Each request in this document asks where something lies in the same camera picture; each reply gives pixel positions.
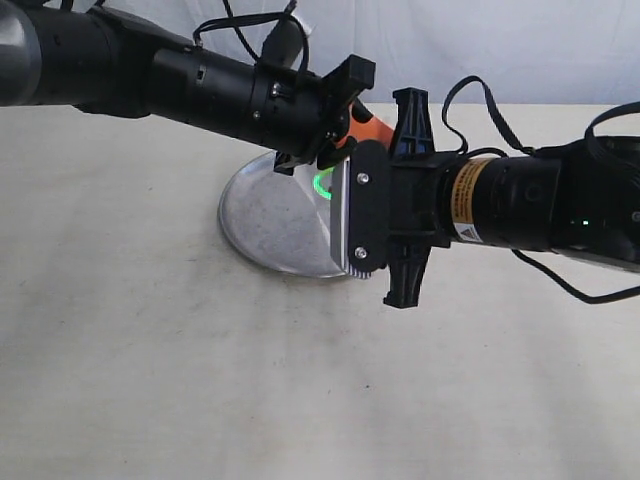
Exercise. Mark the round stainless steel plate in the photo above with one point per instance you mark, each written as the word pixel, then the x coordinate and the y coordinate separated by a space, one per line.
pixel 278 221

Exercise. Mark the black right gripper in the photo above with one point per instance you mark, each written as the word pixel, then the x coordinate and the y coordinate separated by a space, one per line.
pixel 415 173

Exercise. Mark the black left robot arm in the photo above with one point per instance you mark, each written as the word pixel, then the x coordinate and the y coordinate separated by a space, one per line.
pixel 245 77

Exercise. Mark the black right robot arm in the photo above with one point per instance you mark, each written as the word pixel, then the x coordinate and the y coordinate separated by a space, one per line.
pixel 579 200

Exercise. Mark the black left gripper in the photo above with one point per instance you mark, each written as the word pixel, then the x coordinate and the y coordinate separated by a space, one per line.
pixel 306 118

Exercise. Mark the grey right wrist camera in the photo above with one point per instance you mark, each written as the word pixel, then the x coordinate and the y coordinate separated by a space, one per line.
pixel 359 211

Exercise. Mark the thin green glow stick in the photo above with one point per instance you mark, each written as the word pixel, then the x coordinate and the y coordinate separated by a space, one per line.
pixel 321 184

